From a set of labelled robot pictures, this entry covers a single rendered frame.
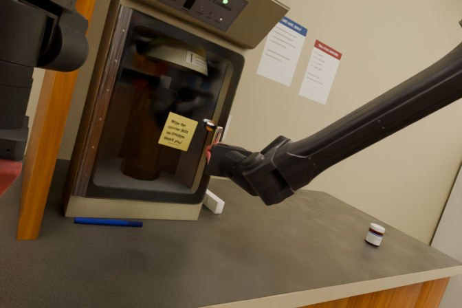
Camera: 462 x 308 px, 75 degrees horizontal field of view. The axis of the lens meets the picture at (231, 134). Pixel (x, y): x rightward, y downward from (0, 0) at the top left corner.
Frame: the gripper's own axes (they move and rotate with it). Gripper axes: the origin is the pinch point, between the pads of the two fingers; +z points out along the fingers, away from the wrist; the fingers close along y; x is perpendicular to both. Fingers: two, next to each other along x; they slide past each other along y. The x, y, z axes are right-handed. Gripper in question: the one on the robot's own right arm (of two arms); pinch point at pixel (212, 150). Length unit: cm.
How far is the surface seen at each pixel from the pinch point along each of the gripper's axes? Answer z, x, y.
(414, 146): 52, -18, -196
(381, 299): -21, 31, -59
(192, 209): 4.9, 17.6, -2.4
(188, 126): 3.9, -3.8, 5.7
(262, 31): -0.5, -30.0, -3.4
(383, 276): -24, 21, -49
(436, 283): -21, 30, -98
